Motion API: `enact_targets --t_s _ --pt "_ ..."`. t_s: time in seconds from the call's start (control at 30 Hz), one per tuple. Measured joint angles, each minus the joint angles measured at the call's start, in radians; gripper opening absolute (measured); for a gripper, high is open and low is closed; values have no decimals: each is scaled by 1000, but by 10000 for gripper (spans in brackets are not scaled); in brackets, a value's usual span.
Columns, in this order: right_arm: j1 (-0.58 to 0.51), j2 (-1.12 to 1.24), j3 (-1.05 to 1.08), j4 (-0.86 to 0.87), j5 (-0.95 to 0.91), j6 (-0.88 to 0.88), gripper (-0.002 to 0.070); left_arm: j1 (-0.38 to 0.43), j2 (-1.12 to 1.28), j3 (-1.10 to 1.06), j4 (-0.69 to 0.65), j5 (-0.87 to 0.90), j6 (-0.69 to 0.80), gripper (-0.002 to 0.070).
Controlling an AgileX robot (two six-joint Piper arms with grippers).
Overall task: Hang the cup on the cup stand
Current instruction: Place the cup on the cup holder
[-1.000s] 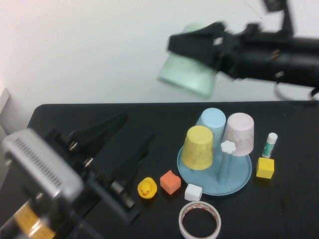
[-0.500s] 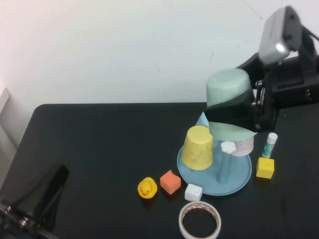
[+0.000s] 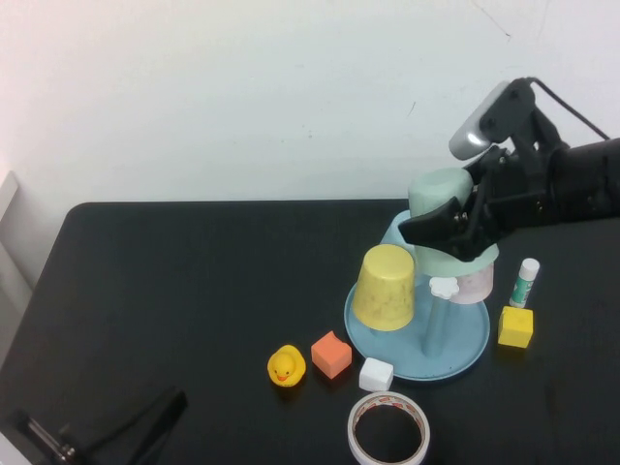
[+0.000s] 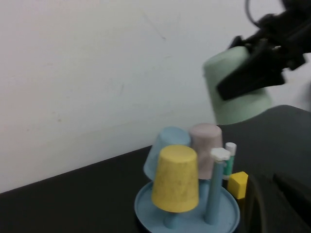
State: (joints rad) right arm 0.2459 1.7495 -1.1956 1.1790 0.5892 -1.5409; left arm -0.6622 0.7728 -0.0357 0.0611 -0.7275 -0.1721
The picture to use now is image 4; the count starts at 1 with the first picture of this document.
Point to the green and white glue stick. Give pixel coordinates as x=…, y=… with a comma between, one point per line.
x=230, y=165

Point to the yellow cube block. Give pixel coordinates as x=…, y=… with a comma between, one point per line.
x=238, y=184

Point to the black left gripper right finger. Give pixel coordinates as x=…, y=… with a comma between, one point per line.
x=301, y=204

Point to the yellow marbled plastic cup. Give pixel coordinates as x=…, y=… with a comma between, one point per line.
x=175, y=179

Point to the green marbled plastic cup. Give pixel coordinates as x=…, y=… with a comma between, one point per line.
x=238, y=109

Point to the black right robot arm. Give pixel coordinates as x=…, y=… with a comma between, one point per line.
x=298, y=9

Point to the pink marbled plastic cup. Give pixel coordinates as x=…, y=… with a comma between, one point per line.
x=206, y=140

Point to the blue cup stand with pegs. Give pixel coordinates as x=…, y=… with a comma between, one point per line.
x=226, y=211

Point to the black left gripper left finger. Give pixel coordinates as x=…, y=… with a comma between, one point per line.
x=264, y=213

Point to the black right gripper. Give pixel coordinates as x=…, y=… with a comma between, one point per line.
x=284, y=38

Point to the light blue plastic cup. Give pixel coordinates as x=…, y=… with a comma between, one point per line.
x=167, y=138

